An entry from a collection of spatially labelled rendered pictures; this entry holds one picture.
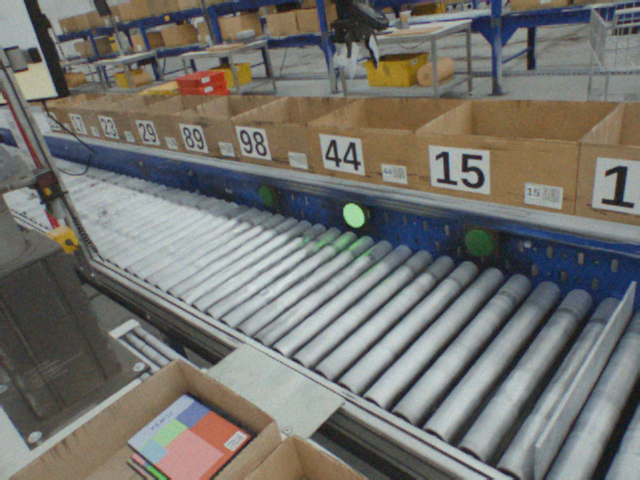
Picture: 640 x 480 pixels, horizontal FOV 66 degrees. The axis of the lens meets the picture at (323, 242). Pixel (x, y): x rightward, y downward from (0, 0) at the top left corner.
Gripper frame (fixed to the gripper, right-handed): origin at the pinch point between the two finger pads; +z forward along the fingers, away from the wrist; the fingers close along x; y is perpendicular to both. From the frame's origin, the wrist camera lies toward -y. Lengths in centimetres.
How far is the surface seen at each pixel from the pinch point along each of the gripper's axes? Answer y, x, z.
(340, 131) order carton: 5.5, 8.4, 14.4
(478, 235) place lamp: -40, 16, 35
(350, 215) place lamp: -0.2, 16.4, 36.6
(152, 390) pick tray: -13, 90, 35
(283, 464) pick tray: -45, 86, 36
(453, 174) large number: -30.0, 8.8, 23.4
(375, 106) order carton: 14.9, -20.5, 16.0
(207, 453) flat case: -31, 91, 38
